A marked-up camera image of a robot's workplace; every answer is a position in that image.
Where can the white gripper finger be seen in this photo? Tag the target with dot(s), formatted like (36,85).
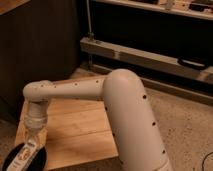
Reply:
(42,138)
(28,137)

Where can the metal pole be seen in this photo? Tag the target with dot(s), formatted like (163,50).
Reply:
(90,32)

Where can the dark ceramic bowl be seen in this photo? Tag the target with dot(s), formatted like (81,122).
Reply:
(38,163)

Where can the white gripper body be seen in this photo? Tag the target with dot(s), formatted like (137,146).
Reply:
(35,123)

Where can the wooden shelf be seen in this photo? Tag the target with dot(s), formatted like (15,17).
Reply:
(177,7)

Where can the white labelled plastic bottle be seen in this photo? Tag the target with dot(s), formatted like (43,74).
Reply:
(24,157)

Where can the grey metal beam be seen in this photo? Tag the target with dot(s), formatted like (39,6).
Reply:
(145,59)

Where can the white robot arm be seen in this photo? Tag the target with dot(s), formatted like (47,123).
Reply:
(135,131)

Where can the black handle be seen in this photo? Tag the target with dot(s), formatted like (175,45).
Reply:
(192,65)

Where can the wooden table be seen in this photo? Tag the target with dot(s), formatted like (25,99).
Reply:
(77,127)

